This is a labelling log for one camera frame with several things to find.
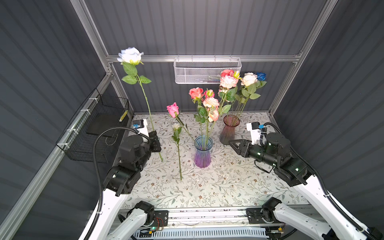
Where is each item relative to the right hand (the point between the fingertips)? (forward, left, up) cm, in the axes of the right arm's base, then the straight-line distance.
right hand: (232, 144), depth 64 cm
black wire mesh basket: (+23, +69, -3) cm, 73 cm away
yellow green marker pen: (+22, +56, -4) cm, 60 cm away
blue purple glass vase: (+6, +12, -12) cm, 18 cm away
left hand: (+4, +33, +3) cm, 34 cm away
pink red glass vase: (+22, -4, -20) cm, 30 cm away
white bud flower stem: (+31, +30, -29) cm, 52 cm away
